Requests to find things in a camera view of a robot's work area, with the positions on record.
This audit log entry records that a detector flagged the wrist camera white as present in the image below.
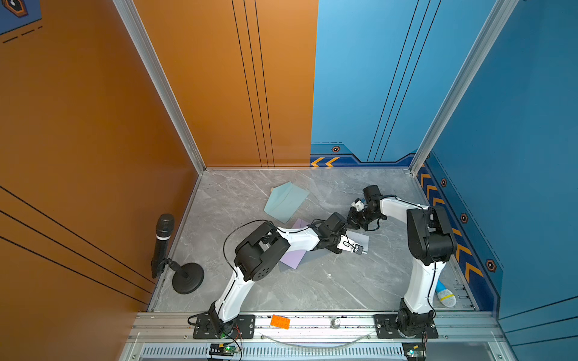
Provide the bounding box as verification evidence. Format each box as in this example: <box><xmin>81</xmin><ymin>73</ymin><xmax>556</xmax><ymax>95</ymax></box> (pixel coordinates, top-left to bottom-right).
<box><xmin>337</xmin><ymin>235</ymin><xmax>364</xmax><ymax>255</ymax></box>
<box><xmin>352</xmin><ymin>199</ymin><xmax>366</xmax><ymax>212</ymax></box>

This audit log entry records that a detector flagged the orange lego brick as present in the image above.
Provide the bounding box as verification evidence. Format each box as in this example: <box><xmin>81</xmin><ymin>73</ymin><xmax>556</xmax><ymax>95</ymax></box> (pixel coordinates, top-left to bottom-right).
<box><xmin>270</xmin><ymin>314</ymin><xmax>291</xmax><ymax>330</ymax></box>

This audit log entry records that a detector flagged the plain white paper sheet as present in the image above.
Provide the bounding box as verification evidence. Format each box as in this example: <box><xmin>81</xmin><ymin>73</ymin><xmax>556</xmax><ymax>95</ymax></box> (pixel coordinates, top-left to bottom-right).
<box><xmin>346</xmin><ymin>230</ymin><xmax>370</xmax><ymax>254</ymax></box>

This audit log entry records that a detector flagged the green circuit board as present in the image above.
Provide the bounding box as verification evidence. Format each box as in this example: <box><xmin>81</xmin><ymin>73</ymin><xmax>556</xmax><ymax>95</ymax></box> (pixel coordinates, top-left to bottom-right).
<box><xmin>402</xmin><ymin>343</ymin><xmax>427</xmax><ymax>361</ymax></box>
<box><xmin>209</xmin><ymin>343</ymin><xmax>238</xmax><ymax>359</ymax></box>

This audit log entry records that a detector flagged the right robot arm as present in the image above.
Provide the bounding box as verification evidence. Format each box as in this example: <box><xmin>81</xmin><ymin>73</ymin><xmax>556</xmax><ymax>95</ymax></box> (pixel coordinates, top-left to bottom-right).
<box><xmin>347</xmin><ymin>185</ymin><xmax>457</xmax><ymax>340</ymax></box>

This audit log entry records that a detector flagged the silver knob on rail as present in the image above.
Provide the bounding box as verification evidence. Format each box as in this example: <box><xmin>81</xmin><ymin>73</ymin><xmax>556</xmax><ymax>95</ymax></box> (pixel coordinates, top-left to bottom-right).
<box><xmin>331</xmin><ymin>318</ymin><xmax>341</xmax><ymax>329</ymax></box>

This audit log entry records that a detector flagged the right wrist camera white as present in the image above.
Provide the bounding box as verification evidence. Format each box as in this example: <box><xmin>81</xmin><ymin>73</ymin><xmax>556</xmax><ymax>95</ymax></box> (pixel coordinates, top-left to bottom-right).
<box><xmin>352</xmin><ymin>199</ymin><xmax>366</xmax><ymax>212</ymax></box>

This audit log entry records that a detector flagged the black microphone on stand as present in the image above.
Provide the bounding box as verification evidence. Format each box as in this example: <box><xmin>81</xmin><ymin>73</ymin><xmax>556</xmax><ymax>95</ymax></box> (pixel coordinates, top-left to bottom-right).
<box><xmin>151</xmin><ymin>214</ymin><xmax>205</xmax><ymax>295</ymax></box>

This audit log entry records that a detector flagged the purple envelope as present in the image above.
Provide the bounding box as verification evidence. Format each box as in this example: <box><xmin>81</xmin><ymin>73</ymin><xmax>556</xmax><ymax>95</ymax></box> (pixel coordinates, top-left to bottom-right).
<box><xmin>280</xmin><ymin>219</ymin><xmax>307</xmax><ymax>269</ymax></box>

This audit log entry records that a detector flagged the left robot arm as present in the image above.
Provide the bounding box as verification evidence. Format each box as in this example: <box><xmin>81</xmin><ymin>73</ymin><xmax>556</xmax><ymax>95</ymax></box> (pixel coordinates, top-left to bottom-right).
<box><xmin>208</xmin><ymin>213</ymin><xmax>349</xmax><ymax>335</ymax></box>

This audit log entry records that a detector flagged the teal envelope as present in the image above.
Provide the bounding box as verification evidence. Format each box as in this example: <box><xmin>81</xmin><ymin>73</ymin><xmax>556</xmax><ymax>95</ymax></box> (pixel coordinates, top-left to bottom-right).
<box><xmin>264</xmin><ymin>182</ymin><xmax>309</xmax><ymax>224</ymax></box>

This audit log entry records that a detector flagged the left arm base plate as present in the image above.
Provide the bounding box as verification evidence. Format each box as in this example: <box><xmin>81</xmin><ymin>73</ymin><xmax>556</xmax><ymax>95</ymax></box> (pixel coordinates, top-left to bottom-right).
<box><xmin>193</xmin><ymin>314</ymin><xmax>256</xmax><ymax>340</ymax></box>

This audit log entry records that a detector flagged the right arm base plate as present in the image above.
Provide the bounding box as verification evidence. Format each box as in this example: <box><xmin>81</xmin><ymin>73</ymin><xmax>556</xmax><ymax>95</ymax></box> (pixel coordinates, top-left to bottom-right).
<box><xmin>373</xmin><ymin>313</ymin><xmax>439</xmax><ymax>339</ymax></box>

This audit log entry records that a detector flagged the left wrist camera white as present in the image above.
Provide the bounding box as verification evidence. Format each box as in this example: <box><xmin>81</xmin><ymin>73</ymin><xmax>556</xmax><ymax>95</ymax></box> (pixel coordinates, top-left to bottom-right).
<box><xmin>337</xmin><ymin>235</ymin><xmax>364</xmax><ymax>255</ymax></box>

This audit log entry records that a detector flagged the aluminium front rail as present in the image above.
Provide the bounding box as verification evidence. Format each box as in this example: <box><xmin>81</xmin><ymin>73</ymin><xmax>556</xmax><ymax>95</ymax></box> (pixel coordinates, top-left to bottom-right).
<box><xmin>127</xmin><ymin>311</ymin><xmax>506</xmax><ymax>343</ymax></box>

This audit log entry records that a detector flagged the right green circuit board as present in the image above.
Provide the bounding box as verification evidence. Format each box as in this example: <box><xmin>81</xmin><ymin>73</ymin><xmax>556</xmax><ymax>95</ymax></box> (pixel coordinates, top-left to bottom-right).
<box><xmin>402</xmin><ymin>343</ymin><xmax>427</xmax><ymax>361</ymax></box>

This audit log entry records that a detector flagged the left green circuit board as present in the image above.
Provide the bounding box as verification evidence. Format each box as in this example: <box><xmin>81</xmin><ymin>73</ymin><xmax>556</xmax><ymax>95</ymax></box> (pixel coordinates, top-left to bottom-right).
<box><xmin>209</xmin><ymin>343</ymin><xmax>238</xmax><ymax>359</ymax></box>

